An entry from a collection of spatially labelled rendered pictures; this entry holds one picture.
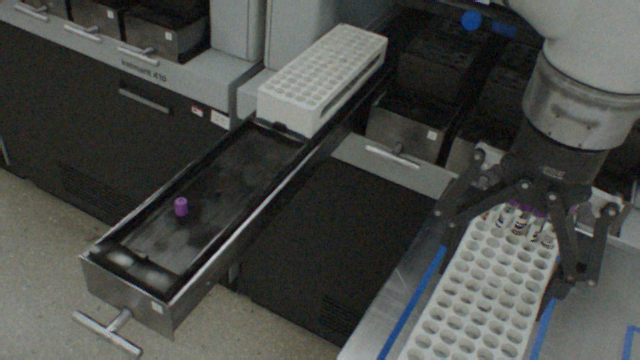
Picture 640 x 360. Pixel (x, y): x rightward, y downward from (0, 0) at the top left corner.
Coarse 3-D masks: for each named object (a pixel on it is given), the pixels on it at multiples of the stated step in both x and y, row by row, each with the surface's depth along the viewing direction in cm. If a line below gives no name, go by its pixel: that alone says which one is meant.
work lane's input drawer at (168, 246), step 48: (240, 144) 85; (288, 144) 86; (336, 144) 94; (192, 192) 76; (240, 192) 77; (288, 192) 82; (144, 240) 69; (192, 240) 70; (240, 240) 72; (96, 288) 68; (144, 288) 63; (192, 288) 65
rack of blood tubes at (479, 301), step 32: (480, 224) 66; (480, 256) 62; (512, 256) 62; (544, 256) 64; (448, 288) 59; (480, 288) 58; (512, 288) 59; (544, 288) 59; (448, 320) 56; (480, 320) 56; (512, 320) 56; (416, 352) 52; (448, 352) 52; (480, 352) 53; (512, 352) 54
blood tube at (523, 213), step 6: (522, 204) 63; (522, 210) 63; (528, 210) 63; (516, 216) 65; (522, 216) 64; (528, 216) 64; (516, 222) 65; (522, 222) 64; (510, 228) 66; (516, 228) 65; (522, 228) 65; (516, 234) 65
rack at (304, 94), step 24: (312, 48) 98; (336, 48) 99; (360, 48) 100; (384, 48) 103; (288, 72) 92; (312, 72) 92; (336, 72) 92; (360, 72) 101; (264, 96) 86; (288, 96) 87; (312, 96) 86; (336, 96) 97; (288, 120) 86; (312, 120) 84
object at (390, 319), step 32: (480, 192) 80; (416, 256) 69; (608, 256) 73; (384, 288) 65; (416, 288) 65; (576, 288) 68; (608, 288) 69; (384, 320) 62; (416, 320) 62; (544, 320) 64; (576, 320) 64; (608, 320) 65; (352, 352) 58; (384, 352) 58; (544, 352) 60; (576, 352) 61; (608, 352) 61
